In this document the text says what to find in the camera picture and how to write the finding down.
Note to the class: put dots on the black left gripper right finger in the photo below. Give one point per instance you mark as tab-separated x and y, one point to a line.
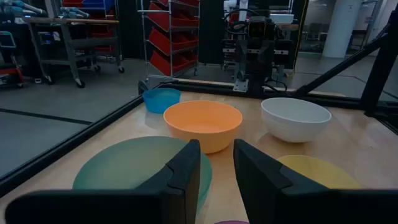
264	186

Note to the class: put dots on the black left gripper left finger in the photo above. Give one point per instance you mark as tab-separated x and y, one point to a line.
180	186

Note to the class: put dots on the purple plastic bowl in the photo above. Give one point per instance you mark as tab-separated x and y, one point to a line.
231	222

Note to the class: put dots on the yellow plastic bowl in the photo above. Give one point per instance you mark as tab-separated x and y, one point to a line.
317	171

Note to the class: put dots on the green plastic bowl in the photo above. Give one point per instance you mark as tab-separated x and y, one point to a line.
124	165

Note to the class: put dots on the coloured bowls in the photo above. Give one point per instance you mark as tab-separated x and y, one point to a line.
202	124

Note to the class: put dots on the white plastic bowl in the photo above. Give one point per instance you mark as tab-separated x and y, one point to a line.
292	124

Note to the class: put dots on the blue plastic bowl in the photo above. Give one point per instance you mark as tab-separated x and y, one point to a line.
160	101

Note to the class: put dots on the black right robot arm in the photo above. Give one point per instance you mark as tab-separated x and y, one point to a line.
283	53

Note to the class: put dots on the white round pillar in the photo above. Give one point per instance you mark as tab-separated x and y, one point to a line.
342	28

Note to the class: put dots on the red storage bin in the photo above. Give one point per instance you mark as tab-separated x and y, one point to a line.
161	17
161	63
161	40

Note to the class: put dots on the grey wheeled workbench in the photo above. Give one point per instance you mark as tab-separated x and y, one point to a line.
70	46

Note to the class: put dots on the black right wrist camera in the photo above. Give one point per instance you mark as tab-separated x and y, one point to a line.
258	29

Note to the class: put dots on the black aluminium table frame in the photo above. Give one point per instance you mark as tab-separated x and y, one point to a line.
62	150

